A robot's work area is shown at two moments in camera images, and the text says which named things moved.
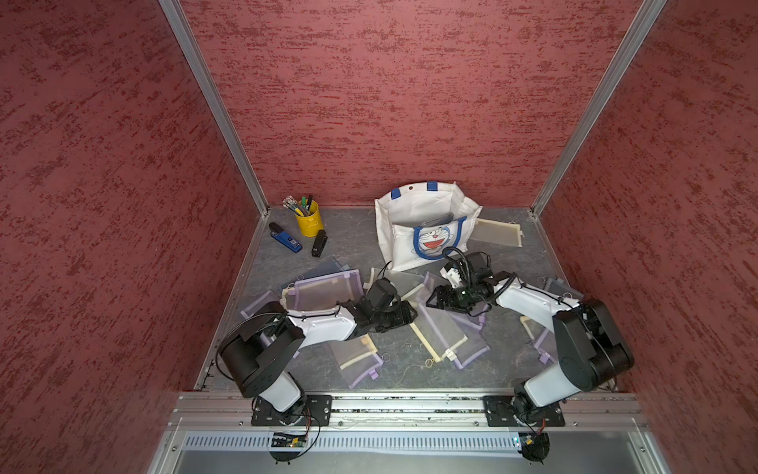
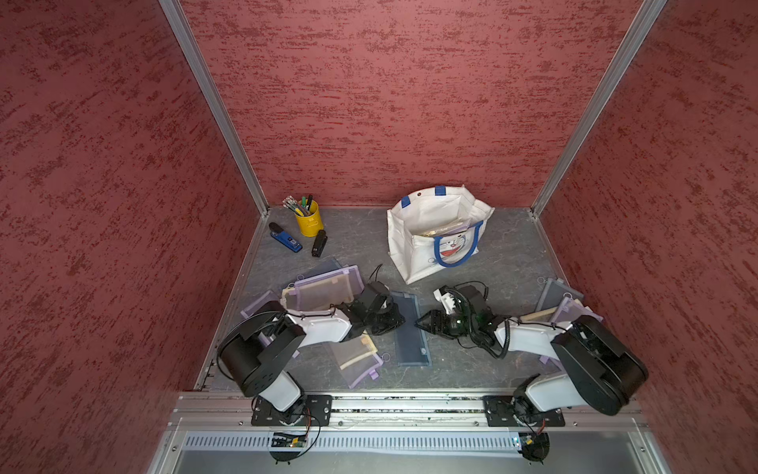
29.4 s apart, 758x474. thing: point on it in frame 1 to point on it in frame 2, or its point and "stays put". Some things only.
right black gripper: (450, 303) to (433, 315)
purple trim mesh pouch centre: (326, 290) stays put
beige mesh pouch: (499, 232) to (452, 228)
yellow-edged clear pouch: (356, 357) stays put
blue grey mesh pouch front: (330, 266) to (410, 341)
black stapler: (319, 244) stays put
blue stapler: (277, 232) stays put
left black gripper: (403, 316) stays put
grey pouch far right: (560, 287) stays put
